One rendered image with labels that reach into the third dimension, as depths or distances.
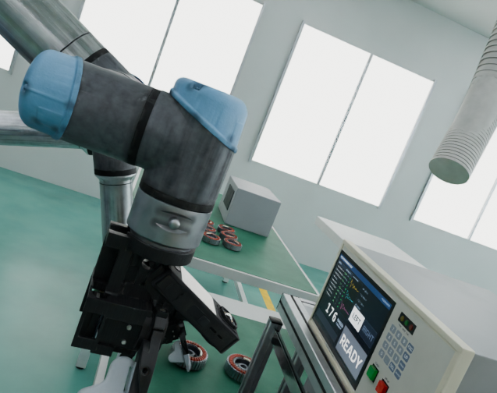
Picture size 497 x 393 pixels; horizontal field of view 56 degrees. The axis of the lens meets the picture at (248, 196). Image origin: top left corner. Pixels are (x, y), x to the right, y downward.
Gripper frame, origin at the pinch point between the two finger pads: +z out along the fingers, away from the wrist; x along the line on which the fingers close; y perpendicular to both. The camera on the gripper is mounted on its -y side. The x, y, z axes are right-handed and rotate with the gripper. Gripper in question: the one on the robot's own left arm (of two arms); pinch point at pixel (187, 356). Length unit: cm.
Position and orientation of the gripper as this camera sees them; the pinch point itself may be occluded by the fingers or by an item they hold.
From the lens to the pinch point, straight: 149.6
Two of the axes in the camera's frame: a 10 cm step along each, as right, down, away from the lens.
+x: 2.4, 2.6, -9.4
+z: 1.4, 9.4, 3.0
